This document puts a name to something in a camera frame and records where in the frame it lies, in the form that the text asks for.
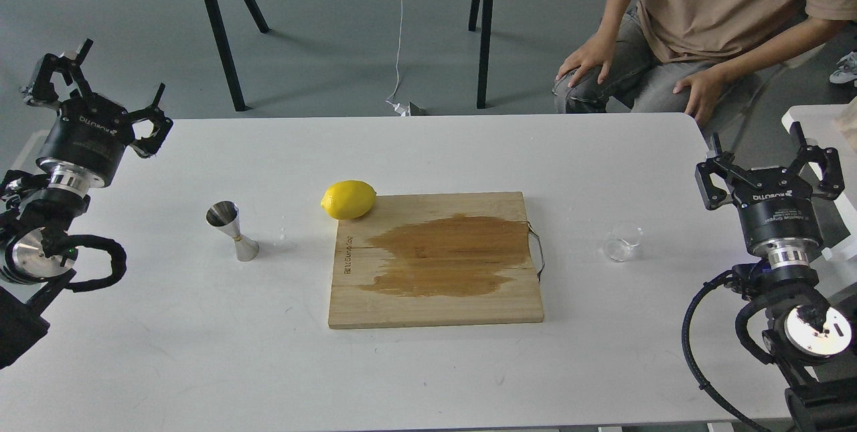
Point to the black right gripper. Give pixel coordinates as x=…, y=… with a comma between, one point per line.
x=779, y=210

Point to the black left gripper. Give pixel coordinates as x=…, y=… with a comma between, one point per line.
x=91, y=132

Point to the steel cocktail jigger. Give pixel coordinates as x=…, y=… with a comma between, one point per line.
x=225, y=217

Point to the small clear glass beaker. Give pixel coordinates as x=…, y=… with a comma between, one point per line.
x=622, y=241

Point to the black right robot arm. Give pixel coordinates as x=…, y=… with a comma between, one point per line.
x=786, y=321

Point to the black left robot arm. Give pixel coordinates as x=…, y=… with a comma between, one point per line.
x=37, y=249

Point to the white sneaker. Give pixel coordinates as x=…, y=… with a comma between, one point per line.
x=845, y=71

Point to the seated person in tan shirt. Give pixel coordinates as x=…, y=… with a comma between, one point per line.
x=687, y=56

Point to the yellow lemon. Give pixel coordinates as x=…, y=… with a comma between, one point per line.
x=347, y=200

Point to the wooden cutting board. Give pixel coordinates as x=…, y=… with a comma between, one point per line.
x=435, y=260

